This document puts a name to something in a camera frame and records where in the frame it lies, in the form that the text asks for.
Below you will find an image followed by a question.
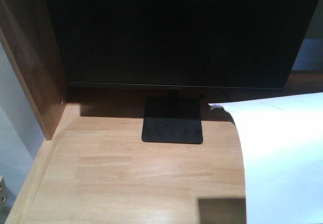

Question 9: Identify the black computer monitor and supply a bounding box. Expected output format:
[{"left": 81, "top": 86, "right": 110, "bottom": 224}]
[{"left": 46, "top": 0, "right": 318, "bottom": 89}]

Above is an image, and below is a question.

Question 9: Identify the black monitor stand base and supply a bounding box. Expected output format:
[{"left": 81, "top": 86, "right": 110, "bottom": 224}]
[{"left": 141, "top": 90, "right": 203, "bottom": 144}]

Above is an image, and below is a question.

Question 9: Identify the white paper sheet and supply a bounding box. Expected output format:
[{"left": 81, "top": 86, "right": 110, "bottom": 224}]
[{"left": 211, "top": 93, "right": 322, "bottom": 223}]

